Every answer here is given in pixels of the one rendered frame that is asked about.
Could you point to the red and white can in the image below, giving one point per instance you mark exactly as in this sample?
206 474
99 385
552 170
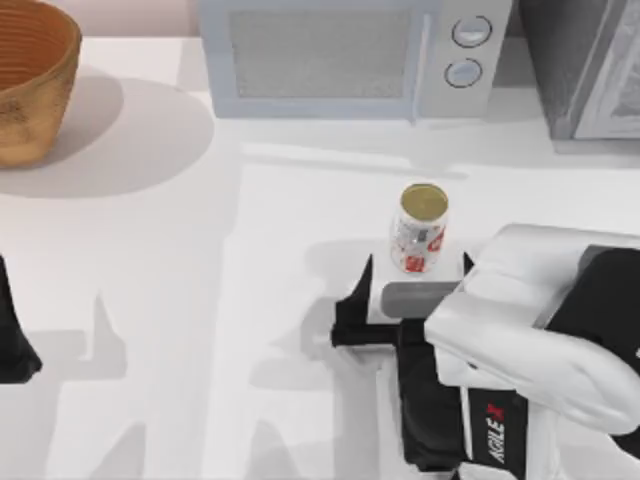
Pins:
419 240

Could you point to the round microwave knob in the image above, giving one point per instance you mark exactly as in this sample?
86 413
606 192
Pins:
463 73
472 30

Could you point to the pale microwave oven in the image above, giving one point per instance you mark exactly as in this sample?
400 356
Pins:
495 60

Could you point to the grey cabinet door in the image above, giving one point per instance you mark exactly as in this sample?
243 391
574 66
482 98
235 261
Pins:
612 75

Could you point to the pale microwave door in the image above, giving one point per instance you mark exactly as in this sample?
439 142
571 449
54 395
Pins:
320 52

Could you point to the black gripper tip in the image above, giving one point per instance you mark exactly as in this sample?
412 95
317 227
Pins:
15 340

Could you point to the woven brown basket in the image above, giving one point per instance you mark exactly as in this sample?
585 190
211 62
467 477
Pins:
35 100

